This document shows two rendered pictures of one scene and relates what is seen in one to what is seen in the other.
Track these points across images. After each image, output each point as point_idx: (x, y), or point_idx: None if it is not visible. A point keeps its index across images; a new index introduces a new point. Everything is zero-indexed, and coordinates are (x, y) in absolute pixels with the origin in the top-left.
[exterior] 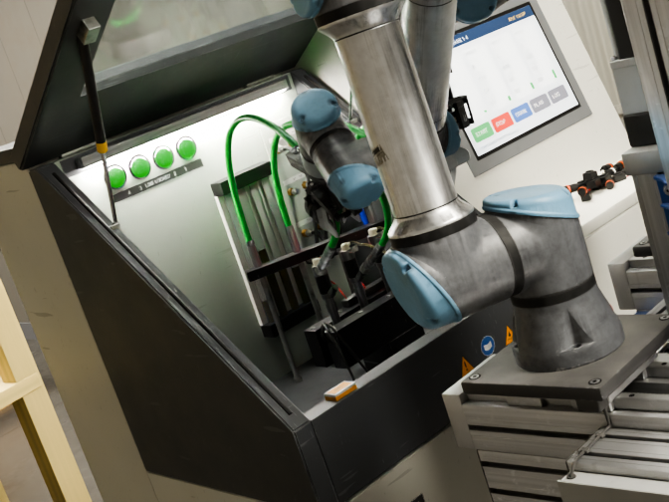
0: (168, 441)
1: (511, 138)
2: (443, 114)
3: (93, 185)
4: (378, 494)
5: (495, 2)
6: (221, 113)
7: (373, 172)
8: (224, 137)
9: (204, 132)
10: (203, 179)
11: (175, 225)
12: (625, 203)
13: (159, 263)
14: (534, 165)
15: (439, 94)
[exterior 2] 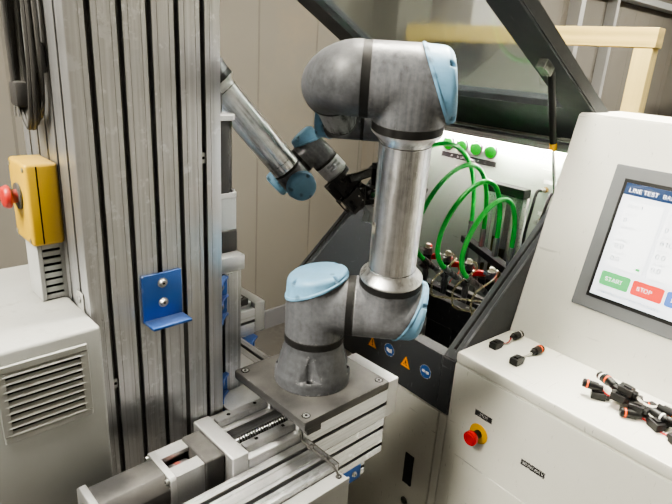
0: None
1: (640, 310)
2: (270, 169)
3: (438, 140)
4: None
5: (315, 128)
6: (512, 143)
7: (270, 177)
8: (517, 160)
9: (506, 149)
10: (491, 175)
11: (464, 187)
12: (567, 417)
13: (448, 199)
14: (644, 349)
15: (255, 154)
